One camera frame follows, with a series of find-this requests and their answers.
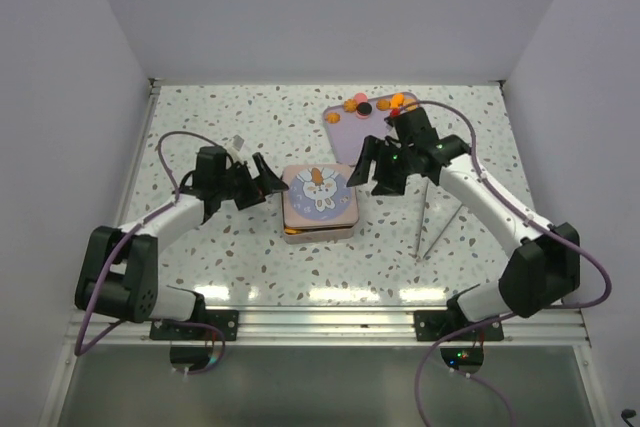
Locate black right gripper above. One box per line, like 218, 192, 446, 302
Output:
348, 135, 415, 197

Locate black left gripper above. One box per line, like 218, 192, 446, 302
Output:
215, 153, 287, 211

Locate silver tin lid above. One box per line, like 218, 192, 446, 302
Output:
282, 164, 359, 230

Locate square cookie tin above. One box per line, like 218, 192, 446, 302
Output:
283, 219, 358, 245

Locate orange swirl cookie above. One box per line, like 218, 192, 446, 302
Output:
343, 99, 357, 112
325, 112, 341, 124
376, 99, 391, 111

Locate metal serving tongs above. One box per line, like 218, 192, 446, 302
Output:
416, 181, 462, 260

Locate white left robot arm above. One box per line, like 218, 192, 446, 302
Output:
74, 146, 288, 340

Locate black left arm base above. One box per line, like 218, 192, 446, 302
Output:
149, 309, 240, 342

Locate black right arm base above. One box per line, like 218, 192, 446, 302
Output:
413, 293, 505, 342

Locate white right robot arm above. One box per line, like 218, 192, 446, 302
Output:
347, 107, 580, 340

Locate lavender cookie tray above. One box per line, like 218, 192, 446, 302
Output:
322, 92, 418, 165

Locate black sandwich cookie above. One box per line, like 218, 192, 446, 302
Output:
356, 102, 372, 118

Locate orange swirl cookie top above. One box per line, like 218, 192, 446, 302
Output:
343, 99, 357, 112

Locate orange fish cookie top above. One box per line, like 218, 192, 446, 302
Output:
390, 93, 405, 109

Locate pink round cookie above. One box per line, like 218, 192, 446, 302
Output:
353, 93, 368, 103

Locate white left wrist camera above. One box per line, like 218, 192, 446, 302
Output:
227, 135, 246, 163

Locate aluminium front rail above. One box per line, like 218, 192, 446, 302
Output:
64, 300, 586, 348

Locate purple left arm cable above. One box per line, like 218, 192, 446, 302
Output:
73, 130, 221, 357

